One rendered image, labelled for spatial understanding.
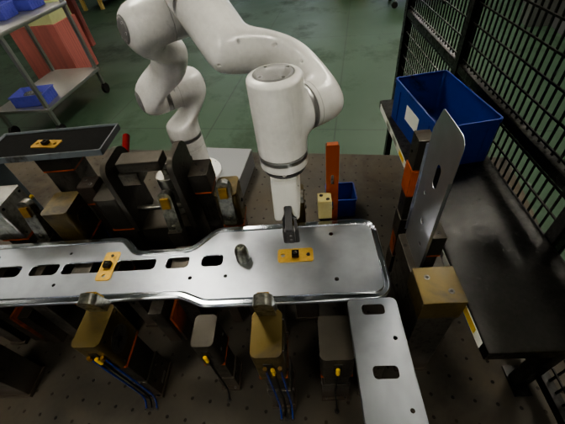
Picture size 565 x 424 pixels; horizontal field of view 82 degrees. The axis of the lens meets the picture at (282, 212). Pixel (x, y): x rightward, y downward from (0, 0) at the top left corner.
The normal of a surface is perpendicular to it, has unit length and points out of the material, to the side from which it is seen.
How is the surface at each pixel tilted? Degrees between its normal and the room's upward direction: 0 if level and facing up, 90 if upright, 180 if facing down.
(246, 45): 87
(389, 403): 0
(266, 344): 0
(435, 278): 0
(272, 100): 90
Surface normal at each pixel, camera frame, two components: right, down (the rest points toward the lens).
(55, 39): -0.14, 0.72
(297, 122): 0.63, 0.51
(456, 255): -0.10, -0.70
